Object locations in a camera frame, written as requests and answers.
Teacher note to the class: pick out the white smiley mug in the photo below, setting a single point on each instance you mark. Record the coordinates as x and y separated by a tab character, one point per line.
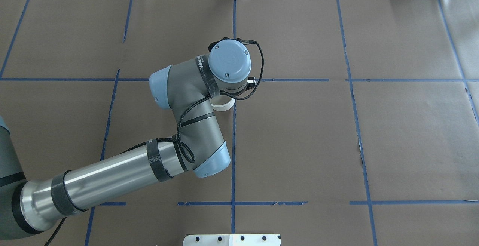
222	103

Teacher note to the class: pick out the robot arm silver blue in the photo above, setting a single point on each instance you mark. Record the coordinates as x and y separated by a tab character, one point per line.
30	207

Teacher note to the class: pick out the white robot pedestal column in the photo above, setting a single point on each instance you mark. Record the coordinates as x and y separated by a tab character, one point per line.
232	240

